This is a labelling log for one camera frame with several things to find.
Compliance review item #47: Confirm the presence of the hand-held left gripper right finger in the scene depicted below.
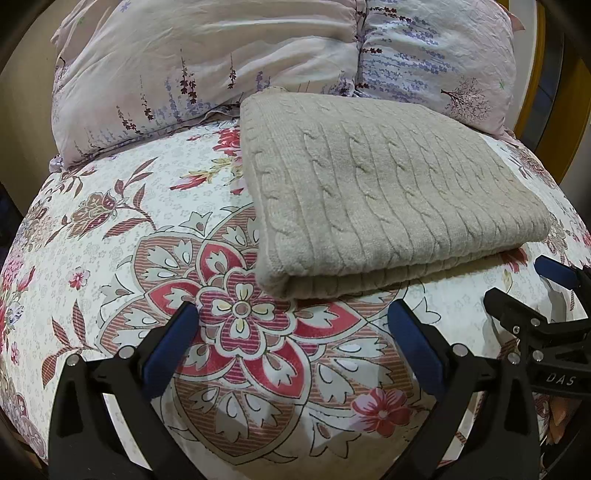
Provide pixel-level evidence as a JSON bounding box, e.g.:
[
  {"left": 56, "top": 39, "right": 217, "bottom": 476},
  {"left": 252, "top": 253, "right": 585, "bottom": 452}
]
[{"left": 387, "top": 299, "right": 542, "bottom": 480}]

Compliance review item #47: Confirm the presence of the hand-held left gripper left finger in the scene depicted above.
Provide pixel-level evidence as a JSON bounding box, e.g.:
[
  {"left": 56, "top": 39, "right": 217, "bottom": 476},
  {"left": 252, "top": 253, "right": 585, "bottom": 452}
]
[{"left": 48, "top": 300, "right": 205, "bottom": 480}]

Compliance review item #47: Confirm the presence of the yellow wooden bed frame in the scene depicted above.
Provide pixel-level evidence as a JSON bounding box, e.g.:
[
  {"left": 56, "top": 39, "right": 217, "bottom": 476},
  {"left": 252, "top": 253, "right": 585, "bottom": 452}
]
[{"left": 512, "top": 0, "right": 591, "bottom": 186}]

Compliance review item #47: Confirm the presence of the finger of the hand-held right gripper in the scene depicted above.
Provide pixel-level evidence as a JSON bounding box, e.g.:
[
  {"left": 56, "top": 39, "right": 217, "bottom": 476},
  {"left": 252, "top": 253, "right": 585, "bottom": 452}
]
[
  {"left": 533, "top": 255, "right": 591, "bottom": 320},
  {"left": 484, "top": 287, "right": 591, "bottom": 343}
]

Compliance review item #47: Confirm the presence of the white red floral bed sheet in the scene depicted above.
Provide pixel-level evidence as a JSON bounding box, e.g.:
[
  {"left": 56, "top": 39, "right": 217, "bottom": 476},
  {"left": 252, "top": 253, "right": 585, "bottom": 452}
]
[{"left": 0, "top": 115, "right": 591, "bottom": 480}]

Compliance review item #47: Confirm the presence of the beige cable-knit sweater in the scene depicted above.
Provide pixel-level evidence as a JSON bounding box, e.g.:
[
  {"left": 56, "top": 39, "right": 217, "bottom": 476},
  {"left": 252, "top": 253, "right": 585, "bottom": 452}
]
[{"left": 240, "top": 85, "right": 553, "bottom": 301}]

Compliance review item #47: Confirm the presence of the pink lavender-print pillow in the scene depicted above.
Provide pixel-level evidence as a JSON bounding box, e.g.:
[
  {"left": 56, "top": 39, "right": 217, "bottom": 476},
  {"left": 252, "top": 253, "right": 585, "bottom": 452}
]
[{"left": 50, "top": 0, "right": 366, "bottom": 169}]

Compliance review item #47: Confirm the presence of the pale blue lavender-print pillow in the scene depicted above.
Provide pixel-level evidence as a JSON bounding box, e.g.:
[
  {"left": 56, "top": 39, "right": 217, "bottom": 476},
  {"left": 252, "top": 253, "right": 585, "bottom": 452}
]
[{"left": 355, "top": 0, "right": 520, "bottom": 139}]

